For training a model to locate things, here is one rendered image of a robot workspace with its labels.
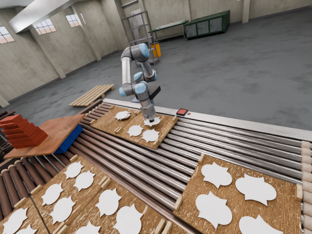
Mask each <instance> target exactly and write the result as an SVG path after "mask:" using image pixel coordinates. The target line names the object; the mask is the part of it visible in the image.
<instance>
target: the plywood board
mask: <svg viewBox="0 0 312 234"><path fill-rule="evenodd" d="M85 115H86V114H80V115H74V116H69V117H62V118H56V119H51V120H46V121H45V122H44V123H43V124H42V125H40V126H39V128H40V129H41V130H43V131H44V132H45V133H46V134H47V135H48V137H47V138H46V139H45V140H44V141H43V142H42V143H41V144H40V145H39V146H36V147H28V148H27V147H26V148H21V149H15V148H14V149H13V150H11V151H10V152H9V153H8V154H7V155H6V156H4V157H3V158H4V159H10V158H19V157H28V156H40V155H49V154H53V153H54V152H55V151H56V149H57V148H58V147H59V146H60V145H61V143H62V142H63V141H64V140H65V139H66V138H67V137H68V136H69V134H70V133H71V132H72V131H73V130H74V128H75V127H76V126H77V125H78V124H79V122H80V121H81V120H82V119H83V118H84V116H85Z"/></svg>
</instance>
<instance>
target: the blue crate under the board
mask: <svg viewBox="0 0 312 234"><path fill-rule="evenodd" d="M82 130H83V129H82V127H81V126H80V125H79V124H78V125H77V126H76V127H75V128H74V130H73V131H72V132H71V133H70V134H69V136H68V137H67V138H66V139H65V140H64V141H63V142H62V143H61V145H60V146H59V147H58V148H57V149H56V151H55V152H54V153H53V154H58V153H65V152H66V151H67V150H68V148H69V147H70V146H71V144H72V143H73V142H74V140H75V139H76V138H77V137H78V135H79V134H80V133H81V131H82Z"/></svg>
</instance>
